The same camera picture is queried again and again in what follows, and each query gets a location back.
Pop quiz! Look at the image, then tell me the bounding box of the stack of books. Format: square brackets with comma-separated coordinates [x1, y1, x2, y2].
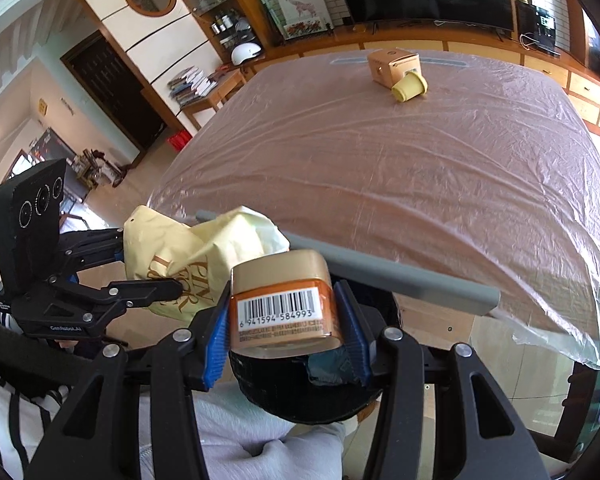
[168, 66, 218, 107]

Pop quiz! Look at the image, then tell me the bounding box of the brown cardboard box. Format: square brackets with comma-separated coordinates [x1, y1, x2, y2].
[367, 48, 422, 88]

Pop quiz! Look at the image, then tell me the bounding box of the black coffee machine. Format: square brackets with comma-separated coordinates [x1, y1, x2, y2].
[515, 0, 560, 58]

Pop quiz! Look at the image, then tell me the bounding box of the white dome lamp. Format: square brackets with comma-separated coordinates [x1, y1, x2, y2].
[230, 42, 262, 66]

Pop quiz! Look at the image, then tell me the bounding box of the grey trousers leg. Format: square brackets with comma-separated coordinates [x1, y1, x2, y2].
[136, 381, 347, 480]

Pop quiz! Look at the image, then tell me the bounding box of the orange cream jar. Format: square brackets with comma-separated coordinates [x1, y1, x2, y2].
[228, 249, 342, 359]

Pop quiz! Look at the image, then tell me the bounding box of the small wooden side table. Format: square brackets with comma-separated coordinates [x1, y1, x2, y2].
[178, 70, 246, 131]

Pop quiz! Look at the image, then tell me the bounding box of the yellow plastic cup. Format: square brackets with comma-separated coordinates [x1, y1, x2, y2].
[391, 70, 428, 103]

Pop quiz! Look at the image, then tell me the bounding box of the yellow paper bag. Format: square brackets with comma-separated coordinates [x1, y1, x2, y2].
[123, 206, 289, 322]

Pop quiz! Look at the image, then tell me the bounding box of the giraffe picture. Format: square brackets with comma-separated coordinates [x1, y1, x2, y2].
[277, 0, 332, 39]

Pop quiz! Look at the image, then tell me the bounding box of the grey table edge guard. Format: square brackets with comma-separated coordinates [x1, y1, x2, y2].
[194, 207, 501, 315]

